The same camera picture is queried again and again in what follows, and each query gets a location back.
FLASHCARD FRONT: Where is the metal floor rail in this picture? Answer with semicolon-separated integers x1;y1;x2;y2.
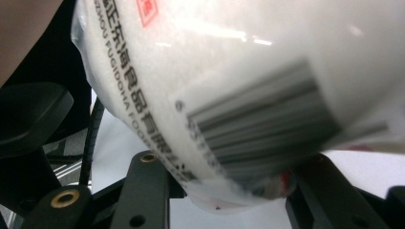
52;158;94;187

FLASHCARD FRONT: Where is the white paper sheet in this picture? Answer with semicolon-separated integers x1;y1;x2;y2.
90;89;405;229

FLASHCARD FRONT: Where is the red and white spout pouch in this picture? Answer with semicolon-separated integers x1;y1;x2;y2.
70;0;405;215

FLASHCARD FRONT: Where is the left hand-held gripper cable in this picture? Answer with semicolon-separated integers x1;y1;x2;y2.
78;96;106;187

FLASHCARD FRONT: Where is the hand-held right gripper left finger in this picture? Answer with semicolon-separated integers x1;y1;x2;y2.
109;150;170;229

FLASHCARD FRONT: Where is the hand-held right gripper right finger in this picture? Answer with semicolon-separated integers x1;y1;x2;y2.
285;154;383;229

